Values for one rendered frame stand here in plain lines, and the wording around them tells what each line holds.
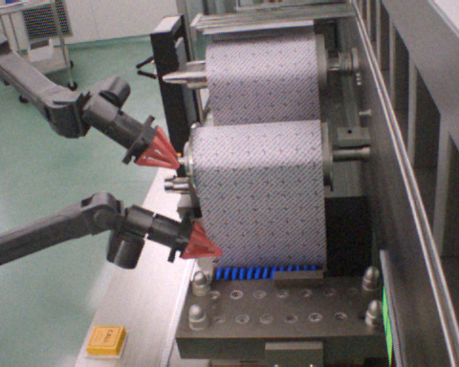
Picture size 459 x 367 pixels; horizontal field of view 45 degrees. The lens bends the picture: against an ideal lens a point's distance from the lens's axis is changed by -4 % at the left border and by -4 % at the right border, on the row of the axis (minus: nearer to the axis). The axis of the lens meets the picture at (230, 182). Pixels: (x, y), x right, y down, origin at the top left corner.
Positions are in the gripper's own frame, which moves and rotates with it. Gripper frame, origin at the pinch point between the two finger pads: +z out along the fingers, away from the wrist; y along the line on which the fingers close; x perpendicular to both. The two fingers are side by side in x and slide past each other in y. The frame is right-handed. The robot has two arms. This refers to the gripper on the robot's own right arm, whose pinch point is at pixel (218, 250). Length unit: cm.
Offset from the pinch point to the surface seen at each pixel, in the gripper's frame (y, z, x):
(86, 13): -556, -184, -178
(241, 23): -30.1, -12.3, 36.0
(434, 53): 47, 1, 63
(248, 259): 0.3, 6.1, 0.9
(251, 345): 20.0, 9.9, -1.8
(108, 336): 10.1, -14.7, -24.6
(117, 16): -556, -146, -168
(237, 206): 0.2, -0.4, 11.9
